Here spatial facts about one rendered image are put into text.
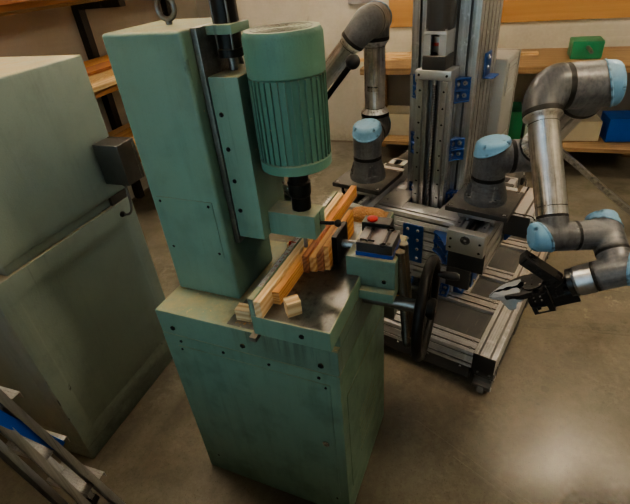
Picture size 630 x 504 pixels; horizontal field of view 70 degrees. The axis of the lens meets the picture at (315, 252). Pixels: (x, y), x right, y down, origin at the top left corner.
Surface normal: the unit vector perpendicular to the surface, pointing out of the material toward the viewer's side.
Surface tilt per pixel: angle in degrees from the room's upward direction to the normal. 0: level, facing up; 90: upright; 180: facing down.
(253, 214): 90
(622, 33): 90
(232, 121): 90
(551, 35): 90
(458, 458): 0
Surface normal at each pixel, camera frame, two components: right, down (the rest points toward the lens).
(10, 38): 0.94, 0.12
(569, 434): -0.08, -0.83
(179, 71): -0.38, 0.54
